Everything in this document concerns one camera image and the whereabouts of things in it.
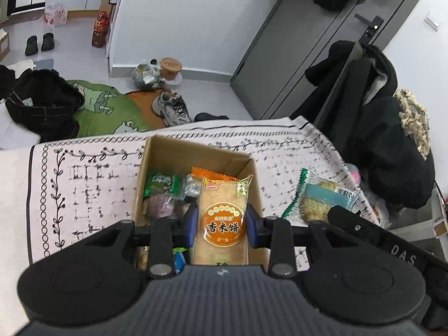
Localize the purple snack packet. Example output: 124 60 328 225
145 196 176 219

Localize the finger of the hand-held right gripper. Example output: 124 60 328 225
327 205 386 242

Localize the black door handle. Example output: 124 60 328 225
353 13 384 44

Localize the white wall switch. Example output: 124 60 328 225
424 10 441 32

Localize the white printed tablecloth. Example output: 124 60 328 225
28 115 382 270

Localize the teal pastry packet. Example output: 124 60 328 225
283 168 361 223

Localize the jar with wooden lid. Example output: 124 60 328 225
159 57 184 88

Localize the black fleece jacket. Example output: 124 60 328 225
360 96 436 211

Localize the green cartoon floor mat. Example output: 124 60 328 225
66 80 165 137

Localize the black shoe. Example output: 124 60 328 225
193 112 230 123

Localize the pink plastic bag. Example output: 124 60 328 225
44 3 69 26

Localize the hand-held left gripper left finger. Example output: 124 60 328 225
79 201 200 281

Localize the dark green snack packet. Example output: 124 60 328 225
145 170 183 197

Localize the orange rice cracker packet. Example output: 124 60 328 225
191 166 253 267

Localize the black bag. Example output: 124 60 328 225
5 70 85 141

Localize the black coat with white lining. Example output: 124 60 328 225
304 40 398 113

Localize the red oil bottle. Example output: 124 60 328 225
92 10 111 48

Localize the tan cardboard carton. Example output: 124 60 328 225
432 189 448 239

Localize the grey and black sneaker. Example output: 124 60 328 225
151 90 192 127

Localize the black clothes pile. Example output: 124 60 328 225
0 65 18 99

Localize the small blue snack packet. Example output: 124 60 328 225
173 248 186 275

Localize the grey entrance door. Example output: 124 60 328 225
229 0 426 121

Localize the pink and grey plush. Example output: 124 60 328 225
345 164 363 186

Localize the clear plastic bag with contents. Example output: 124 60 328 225
131 63 163 90

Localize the brown cardboard box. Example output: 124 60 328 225
133 135 265 274

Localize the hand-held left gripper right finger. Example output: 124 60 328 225
245 203 354 279

